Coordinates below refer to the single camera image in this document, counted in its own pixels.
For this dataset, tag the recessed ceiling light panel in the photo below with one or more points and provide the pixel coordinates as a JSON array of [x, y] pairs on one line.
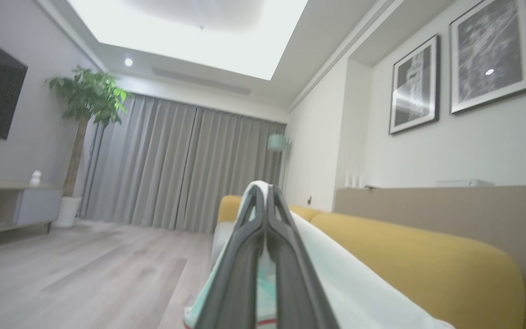
[[190, 41]]

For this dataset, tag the teal shade floor lamp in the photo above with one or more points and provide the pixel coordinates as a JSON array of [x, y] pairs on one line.
[[276, 142]]

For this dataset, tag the small white figurine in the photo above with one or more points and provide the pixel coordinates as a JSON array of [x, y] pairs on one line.
[[35, 179]]

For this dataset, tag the grey curtain panel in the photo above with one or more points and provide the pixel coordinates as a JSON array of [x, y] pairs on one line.
[[235, 164], [144, 164]]

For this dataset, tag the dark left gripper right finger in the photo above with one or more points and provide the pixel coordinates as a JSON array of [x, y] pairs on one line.
[[295, 283]]

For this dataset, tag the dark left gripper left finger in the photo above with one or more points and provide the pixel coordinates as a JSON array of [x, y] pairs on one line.
[[240, 274]]

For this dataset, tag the green leafy indoor tree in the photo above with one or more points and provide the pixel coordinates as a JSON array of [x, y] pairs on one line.
[[89, 96]]

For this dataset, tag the yellow sofa back cushion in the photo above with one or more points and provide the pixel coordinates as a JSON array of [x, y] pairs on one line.
[[427, 256], [228, 208]]

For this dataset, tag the white plant pot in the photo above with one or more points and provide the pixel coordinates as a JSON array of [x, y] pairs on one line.
[[67, 211]]

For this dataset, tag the small framed black picture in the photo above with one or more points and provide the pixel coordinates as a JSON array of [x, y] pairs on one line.
[[413, 87]]

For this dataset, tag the large framed black picture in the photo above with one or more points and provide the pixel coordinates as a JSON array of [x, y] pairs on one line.
[[491, 50]]

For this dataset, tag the round ceiling spotlight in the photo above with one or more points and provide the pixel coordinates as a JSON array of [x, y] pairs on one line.
[[128, 61]]

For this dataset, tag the grey wooden television cabinet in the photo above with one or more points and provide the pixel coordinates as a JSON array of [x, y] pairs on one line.
[[34, 205]]

